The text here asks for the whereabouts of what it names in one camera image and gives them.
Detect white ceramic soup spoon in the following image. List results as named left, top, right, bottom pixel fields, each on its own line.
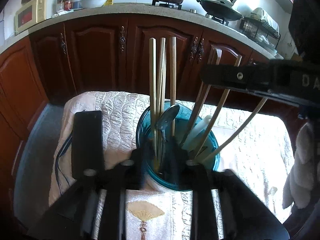
left=182, top=115, right=212, bottom=152

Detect metal spoon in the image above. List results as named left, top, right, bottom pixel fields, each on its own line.
left=156, top=104, right=180, bottom=172

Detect gold metal fork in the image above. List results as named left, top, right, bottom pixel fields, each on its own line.
left=160, top=56, right=167, bottom=114

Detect right hand white glove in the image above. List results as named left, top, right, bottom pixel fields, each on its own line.
left=282, top=122, right=315, bottom=209

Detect black dish rack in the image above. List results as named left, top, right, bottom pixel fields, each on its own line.
left=239, top=17, right=281, bottom=48

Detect teal white utensil holder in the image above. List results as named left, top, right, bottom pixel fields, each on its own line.
left=136, top=104, right=220, bottom=192

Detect black smartphone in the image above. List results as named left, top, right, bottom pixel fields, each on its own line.
left=72, top=111, right=105, bottom=180

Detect white quilted table cloth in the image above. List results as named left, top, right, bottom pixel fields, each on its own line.
left=59, top=92, right=294, bottom=239

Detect black wok with lid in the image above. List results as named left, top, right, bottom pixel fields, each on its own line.
left=196, top=0, right=242, bottom=22

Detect dark wooden base cabinets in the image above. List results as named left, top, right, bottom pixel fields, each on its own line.
left=0, top=13, right=301, bottom=156

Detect gas stove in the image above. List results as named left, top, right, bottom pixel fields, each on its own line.
left=151, top=0, right=229, bottom=26

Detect white bowl on counter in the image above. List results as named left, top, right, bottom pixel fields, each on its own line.
left=80, top=0, right=107, bottom=9

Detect cream microwave oven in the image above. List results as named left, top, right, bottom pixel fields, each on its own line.
left=15, top=0, right=57, bottom=33

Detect blue cable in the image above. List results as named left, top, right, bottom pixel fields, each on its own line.
left=55, top=133, right=73, bottom=197

